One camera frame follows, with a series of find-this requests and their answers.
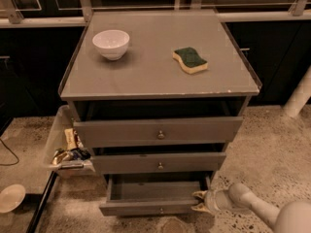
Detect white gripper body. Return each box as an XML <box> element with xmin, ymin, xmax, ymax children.
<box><xmin>203</xmin><ymin>190</ymin><xmax>231</xmax><ymax>215</ymax></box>

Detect grey bottom drawer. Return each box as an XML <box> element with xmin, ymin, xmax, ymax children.
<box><xmin>100</xmin><ymin>172</ymin><xmax>210</xmax><ymax>216</ymax></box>

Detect grey drawer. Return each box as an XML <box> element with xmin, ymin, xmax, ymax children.
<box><xmin>100</xmin><ymin>172</ymin><xmax>210</xmax><ymax>216</ymax></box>
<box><xmin>91</xmin><ymin>152</ymin><xmax>225</xmax><ymax>174</ymax></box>
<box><xmin>74</xmin><ymin>116</ymin><xmax>242</xmax><ymax>148</ymax></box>

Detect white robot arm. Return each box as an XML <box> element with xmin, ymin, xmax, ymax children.
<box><xmin>191</xmin><ymin>183</ymin><xmax>311</xmax><ymax>233</ymax></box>

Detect grey middle drawer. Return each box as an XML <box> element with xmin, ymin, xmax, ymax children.
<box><xmin>91</xmin><ymin>152</ymin><xmax>225</xmax><ymax>174</ymax></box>

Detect grey top drawer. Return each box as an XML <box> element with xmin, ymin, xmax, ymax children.
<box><xmin>74</xmin><ymin>116</ymin><xmax>242</xmax><ymax>148</ymax></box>

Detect grey drawer cabinet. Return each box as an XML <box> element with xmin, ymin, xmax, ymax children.
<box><xmin>57</xmin><ymin>9</ymin><xmax>263</xmax><ymax>180</ymax></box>

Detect green and yellow sponge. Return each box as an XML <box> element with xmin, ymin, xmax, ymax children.
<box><xmin>173</xmin><ymin>47</ymin><xmax>208</xmax><ymax>74</ymax></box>

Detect white pole at right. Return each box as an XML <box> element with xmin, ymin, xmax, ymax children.
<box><xmin>284</xmin><ymin>66</ymin><xmax>311</xmax><ymax>117</ymax></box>

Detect beige snack packet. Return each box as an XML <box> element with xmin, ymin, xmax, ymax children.
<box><xmin>64</xmin><ymin>128</ymin><xmax>77</xmax><ymax>150</ymax></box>

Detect gold and dark snack packets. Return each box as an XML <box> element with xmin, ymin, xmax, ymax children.
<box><xmin>52</xmin><ymin>148</ymin><xmax>90</xmax><ymax>165</ymax></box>

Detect black floor bar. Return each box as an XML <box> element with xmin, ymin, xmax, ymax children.
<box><xmin>26</xmin><ymin>172</ymin><xmax>57</xmax><ymax>233</ymax></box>

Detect white ceramic bowl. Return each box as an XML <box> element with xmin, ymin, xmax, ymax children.
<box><xmin>92</xmin><ymin>30</ymin><xmax>130</xmax><ymax>60</ymax></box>

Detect metal railing frame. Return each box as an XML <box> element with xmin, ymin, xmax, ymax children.
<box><xmin>0</xmin><ymin>0</ymin><xmax>311</xmax><ymax>28</ymax></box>

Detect black cable on floor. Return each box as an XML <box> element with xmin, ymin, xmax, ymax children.
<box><xmin>0</xmin><ymin>137</ymin><xmax>20</xmax><ymax>167</ymax></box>

